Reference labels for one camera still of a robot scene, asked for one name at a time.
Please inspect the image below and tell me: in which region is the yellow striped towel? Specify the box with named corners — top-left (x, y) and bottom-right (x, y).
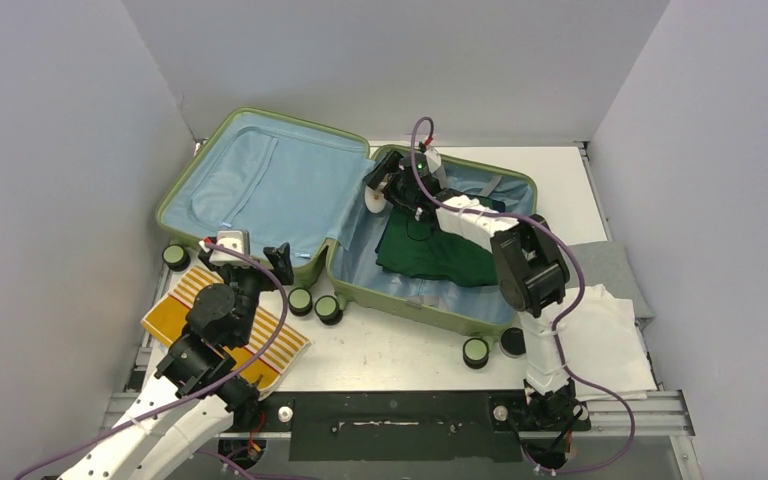
top-left (141, 266), bottom-right (311, 401)

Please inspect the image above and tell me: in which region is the green shirt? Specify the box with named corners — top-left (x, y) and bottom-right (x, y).
top-left (376, 210), bottom-right (497, 287)

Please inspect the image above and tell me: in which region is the white cloth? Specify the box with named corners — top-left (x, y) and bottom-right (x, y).
top-left (558, 284), bottom-right (656, 399)

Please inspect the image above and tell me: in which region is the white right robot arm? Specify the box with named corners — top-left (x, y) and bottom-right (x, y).
top-left (363, 145), bottom-right (584, 319)

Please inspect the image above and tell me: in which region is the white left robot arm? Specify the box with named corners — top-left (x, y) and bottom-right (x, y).
top-left (61, 232), bottom-right (309, 479)

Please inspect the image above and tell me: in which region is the middle left suitcase wheel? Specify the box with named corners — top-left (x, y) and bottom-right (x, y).
top-left (288, 287), bottom-right (313, 317)

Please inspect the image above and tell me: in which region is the middle right suitcase wheel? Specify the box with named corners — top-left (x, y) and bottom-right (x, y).
top-left (314, 295), bottom-right (343, 326)

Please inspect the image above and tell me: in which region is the green suitcase with blue lining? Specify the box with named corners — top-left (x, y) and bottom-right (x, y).
top-left (156, 108), bottom-right (516, 335)

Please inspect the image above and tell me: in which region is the far left suitcase wheel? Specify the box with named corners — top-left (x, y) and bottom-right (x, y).
top-left (161, 244), bottom-right (191, 272)

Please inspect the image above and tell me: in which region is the front green suitcase wheel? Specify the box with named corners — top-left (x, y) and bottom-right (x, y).
top-left (462, 337), bottom-right (490, 370)

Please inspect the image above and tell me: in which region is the front black suitcase wheel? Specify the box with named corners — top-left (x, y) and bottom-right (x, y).
top-left (499, 327), bottom-right (527, 358)

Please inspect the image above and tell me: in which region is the grey folded cloth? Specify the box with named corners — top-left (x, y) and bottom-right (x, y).
top-left (569, 241), bottom-right (655, 320)

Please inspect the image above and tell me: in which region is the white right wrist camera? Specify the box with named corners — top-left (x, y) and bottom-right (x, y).
top-left (424, 146), bottom-right (447, 187)

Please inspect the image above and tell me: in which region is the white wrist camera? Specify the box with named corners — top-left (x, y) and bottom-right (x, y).
top-left (424, 146), bottom-right (447, 187)
top-left (210, 230), bottom-right (250, 266)

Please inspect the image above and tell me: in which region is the grey suitcase strap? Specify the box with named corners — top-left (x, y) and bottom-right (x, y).
top-left (434, 163), bottom-right (505, 199)

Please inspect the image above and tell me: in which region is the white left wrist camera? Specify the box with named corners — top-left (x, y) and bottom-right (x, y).
top-left (210, 230), bottom-right (250, 266)

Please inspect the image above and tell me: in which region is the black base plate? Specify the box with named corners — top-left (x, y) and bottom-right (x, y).
top-left (219, 390), bottom-right (591, 465)

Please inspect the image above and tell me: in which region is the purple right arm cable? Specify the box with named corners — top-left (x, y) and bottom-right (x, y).
top-left (410, 117), bottom-right (637, 477)

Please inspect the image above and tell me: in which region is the aluminium frame rail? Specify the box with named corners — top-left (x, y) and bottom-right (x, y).
top-left (99, 389), bottom-right (697, 439)

